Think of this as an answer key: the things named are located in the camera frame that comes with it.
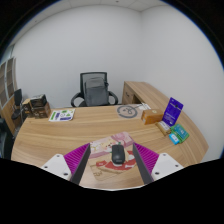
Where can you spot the cartoon printed mouse pad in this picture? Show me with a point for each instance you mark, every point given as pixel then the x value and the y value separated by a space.
pixel 100 159

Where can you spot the black computer mouse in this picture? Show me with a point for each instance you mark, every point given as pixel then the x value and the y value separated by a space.
pixel 118 155

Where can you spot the wooden side cabinet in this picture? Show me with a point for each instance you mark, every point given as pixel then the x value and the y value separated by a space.
pixel 135 93

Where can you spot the dark brown cardboard box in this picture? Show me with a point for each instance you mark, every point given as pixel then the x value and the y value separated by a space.
pixel 40 106

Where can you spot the white green leaflet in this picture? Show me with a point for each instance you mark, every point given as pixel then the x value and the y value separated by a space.
pixel 62 115

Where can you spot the orange wooden box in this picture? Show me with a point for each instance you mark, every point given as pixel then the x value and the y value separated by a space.
pixel 151 116

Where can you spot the small brown box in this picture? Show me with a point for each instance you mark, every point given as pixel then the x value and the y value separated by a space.
pixel 27 108

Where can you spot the black mesh office chair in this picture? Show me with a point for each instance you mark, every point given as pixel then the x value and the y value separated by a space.
pixel 94 90

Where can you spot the black leather sofa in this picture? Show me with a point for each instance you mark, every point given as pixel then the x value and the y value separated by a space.
pixel 3 136

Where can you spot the purple standing card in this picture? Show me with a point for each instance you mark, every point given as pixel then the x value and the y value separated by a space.
pixel 172 112

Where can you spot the green card pack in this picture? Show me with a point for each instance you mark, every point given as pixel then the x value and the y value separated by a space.
pixel 179 132

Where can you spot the blue card pack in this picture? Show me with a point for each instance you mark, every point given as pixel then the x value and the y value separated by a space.
pixel 174 139

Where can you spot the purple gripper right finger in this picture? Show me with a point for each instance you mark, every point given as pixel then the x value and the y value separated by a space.
pixel 154 166

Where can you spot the beige small pack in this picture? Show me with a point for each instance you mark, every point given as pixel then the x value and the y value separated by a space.
pixel 164 128

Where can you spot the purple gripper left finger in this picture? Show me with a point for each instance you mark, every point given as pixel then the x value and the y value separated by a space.
pixel 70 166

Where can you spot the black side chair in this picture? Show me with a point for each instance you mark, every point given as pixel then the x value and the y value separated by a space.
pixel 17 116

